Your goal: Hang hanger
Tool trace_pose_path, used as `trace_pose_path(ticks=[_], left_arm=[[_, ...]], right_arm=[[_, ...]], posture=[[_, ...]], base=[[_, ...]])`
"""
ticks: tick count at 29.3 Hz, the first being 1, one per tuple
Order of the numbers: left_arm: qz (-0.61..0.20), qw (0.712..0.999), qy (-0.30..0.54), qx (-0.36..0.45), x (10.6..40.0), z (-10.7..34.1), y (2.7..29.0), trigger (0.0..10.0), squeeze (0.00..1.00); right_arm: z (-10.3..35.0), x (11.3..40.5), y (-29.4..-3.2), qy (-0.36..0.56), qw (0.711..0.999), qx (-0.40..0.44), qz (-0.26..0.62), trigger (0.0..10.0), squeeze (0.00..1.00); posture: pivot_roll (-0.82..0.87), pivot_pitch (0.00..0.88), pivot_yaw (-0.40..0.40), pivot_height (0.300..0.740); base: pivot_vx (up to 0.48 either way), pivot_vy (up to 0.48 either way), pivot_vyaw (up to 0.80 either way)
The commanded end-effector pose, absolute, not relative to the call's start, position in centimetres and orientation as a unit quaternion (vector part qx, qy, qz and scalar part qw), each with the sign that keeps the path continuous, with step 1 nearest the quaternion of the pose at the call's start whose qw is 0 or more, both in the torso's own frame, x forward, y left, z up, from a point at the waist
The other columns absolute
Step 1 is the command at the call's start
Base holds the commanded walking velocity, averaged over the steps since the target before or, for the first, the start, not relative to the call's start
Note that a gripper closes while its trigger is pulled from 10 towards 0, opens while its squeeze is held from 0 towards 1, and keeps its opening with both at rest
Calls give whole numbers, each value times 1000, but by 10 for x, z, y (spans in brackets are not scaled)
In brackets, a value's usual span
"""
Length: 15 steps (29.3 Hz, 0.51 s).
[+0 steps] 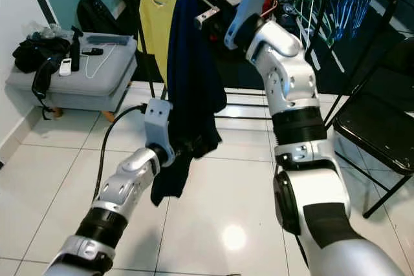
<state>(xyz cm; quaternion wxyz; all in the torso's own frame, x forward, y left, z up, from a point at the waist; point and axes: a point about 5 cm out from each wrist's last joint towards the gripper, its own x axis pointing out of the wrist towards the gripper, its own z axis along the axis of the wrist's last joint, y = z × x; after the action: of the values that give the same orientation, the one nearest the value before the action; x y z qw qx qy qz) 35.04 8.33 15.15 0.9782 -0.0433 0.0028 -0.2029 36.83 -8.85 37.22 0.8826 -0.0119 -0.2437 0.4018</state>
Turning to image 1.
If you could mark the navy blue garment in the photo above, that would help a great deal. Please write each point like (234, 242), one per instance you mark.
(191, 75)

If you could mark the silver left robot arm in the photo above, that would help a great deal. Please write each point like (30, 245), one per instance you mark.
(129, 185)

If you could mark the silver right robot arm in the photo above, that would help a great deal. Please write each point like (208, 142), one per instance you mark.
(317, 205)

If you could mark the blue plastic hanger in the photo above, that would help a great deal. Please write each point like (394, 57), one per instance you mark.
(369, 8)
(339, 8)
(354, 11)

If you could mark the yellow printed t-shirt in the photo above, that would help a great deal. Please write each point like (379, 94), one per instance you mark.
(155, 37)

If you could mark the black carpet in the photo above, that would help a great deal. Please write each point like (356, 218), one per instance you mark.
(239, 69)

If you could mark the black backpack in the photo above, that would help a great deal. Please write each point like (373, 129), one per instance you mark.
(97, 16)

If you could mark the black remote control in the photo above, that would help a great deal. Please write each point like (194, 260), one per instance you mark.
(93, 52)

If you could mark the black spray bottle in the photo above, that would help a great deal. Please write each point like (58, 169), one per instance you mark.
(76, 51)

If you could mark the grey upholstered ottoman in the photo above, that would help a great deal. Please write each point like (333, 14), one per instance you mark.
(84, 82)

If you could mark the white remote control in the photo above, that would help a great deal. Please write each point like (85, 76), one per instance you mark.
(66, 67)

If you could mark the clear plastic bag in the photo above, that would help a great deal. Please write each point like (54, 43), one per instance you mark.
(45, 32)

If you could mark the black folding chair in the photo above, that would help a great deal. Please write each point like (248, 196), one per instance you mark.
(375, 121)

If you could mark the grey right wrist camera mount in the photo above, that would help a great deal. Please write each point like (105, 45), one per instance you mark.
(252, 1)

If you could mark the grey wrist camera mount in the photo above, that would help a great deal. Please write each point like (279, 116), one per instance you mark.
(158, 124)
(252, 1)

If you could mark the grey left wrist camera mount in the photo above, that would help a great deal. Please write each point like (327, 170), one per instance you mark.
(158, 124)

